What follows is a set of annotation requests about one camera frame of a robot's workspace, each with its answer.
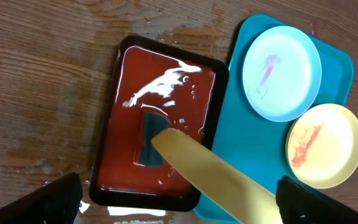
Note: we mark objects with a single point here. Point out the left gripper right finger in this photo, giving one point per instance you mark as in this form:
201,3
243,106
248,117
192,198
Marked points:
299,203

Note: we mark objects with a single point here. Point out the yellow plate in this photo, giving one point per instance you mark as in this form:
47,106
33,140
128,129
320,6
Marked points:
322,146
234,192

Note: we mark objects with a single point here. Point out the black tray with red water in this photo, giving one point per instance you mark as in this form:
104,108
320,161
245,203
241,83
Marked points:
149,76

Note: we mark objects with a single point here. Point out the teal plastic tray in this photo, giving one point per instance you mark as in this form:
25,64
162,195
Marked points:
251,143

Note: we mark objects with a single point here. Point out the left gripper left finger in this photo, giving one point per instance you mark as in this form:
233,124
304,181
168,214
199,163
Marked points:
56,202

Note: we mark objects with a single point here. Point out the light blue plate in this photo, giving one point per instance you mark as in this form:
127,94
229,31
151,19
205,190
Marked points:
281,73

